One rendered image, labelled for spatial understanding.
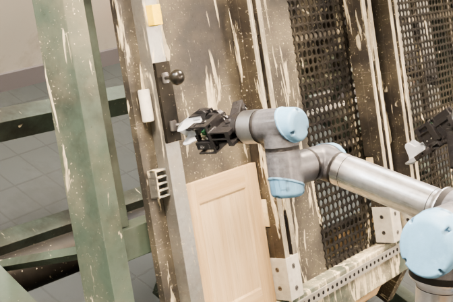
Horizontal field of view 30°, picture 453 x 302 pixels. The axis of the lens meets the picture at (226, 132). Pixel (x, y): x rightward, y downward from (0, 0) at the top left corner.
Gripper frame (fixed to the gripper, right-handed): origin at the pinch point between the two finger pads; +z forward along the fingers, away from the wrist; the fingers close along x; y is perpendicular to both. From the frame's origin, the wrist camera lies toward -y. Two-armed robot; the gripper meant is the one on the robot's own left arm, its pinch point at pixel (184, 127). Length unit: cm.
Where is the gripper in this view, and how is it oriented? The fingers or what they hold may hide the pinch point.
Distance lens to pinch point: 202.5
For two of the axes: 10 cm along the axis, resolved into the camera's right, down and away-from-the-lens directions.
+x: 3.6, 8.6, 3.6
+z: -7.6, 0.5, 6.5
